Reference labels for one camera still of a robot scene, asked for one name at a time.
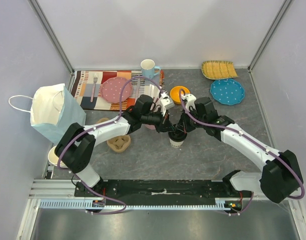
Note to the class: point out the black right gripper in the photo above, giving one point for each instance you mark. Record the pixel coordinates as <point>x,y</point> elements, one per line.
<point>184,122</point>

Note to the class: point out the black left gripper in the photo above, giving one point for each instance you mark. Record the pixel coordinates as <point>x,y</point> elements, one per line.
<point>165,125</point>

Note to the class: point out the black plastic cup lid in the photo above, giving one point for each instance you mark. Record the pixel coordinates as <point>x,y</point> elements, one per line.
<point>177,135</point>

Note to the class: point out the white paper coffee cup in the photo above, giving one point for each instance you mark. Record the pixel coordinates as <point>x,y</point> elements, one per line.
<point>176,144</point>

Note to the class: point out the light blue paper bag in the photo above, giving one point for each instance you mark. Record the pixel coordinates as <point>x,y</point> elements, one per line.
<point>53,110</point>

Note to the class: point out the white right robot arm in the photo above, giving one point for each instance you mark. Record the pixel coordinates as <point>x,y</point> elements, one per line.
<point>279,177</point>

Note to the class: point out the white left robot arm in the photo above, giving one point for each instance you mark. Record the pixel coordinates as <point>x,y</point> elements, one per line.
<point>77,144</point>

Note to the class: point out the pink straw holder cup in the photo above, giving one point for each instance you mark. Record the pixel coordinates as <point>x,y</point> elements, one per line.
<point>151,127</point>

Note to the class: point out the orange bowl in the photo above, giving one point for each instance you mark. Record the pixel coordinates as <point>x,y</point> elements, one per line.
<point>174,93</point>

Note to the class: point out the white wrapped straw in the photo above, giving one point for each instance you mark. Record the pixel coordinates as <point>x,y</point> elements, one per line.
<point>152,91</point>

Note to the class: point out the grey table knife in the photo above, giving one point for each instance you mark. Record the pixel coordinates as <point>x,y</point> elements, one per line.
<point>138,86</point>

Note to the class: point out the blue polka dot plate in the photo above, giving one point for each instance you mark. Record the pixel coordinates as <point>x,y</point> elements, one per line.
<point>227,91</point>

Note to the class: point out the brown cardboard cup carrier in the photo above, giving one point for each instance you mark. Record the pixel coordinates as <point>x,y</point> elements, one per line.
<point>119,143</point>

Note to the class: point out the yellow woven tray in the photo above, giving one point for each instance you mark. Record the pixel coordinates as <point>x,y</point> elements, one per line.
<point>218,69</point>

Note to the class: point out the light blue mug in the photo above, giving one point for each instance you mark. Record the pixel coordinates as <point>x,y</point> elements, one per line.
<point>149,69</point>

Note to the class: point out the pink polka dot plate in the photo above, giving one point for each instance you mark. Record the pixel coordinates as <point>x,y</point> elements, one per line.
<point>111,90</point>

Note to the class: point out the colourful striped placemat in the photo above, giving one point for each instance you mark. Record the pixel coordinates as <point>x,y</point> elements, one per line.
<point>87,86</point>

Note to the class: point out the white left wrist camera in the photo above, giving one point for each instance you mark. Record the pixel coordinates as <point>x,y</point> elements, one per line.
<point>165,102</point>

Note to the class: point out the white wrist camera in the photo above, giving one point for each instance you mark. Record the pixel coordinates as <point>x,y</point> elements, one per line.
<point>165,102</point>
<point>188,101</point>

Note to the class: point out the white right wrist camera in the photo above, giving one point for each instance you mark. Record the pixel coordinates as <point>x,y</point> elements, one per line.
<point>188,101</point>

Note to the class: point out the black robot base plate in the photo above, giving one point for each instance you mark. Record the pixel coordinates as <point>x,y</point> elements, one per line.
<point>168,192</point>

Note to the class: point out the silver fork pink handle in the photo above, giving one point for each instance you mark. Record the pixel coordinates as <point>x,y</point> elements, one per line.
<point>95,80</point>

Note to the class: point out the grey slotted cable duct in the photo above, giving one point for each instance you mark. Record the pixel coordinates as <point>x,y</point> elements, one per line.
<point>80,204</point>

